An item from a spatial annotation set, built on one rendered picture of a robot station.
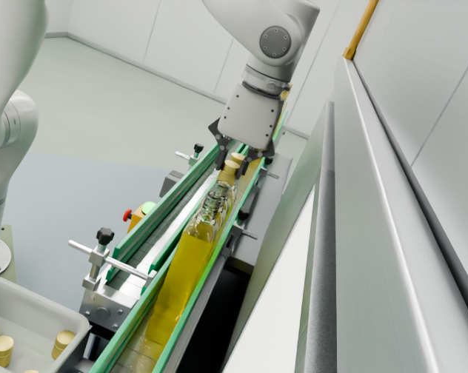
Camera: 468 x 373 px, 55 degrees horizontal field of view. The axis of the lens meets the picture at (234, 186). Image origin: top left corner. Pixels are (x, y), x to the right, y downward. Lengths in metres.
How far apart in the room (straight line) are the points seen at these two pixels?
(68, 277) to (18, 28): 0.72
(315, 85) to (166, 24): 2.34
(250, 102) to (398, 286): 0.65
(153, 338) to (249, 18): 0.55
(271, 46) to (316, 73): 5.96
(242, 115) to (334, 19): 5.84
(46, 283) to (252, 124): 0.78
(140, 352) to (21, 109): 0.57
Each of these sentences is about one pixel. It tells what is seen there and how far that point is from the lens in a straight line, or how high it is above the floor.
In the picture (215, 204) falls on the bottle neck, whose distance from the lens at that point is 0.76.
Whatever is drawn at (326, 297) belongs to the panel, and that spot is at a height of 1.49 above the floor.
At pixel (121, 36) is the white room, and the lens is 7.31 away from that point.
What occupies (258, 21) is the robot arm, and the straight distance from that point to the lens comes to 0.70.
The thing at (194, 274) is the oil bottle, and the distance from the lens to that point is 0.81.
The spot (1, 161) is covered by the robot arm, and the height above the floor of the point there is 1.12.
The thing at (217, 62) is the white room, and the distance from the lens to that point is 6.83.
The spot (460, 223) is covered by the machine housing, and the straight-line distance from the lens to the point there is 0.21.
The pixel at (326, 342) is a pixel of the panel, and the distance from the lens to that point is 0.25.
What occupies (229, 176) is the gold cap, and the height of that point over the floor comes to 1.31.
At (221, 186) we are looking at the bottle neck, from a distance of 0.81.
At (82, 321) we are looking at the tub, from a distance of 0.90.
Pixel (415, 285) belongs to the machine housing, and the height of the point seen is 1.56.
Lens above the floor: 1.63
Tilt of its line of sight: 23 degrees down
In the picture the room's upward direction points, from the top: 22 degrees clockwise
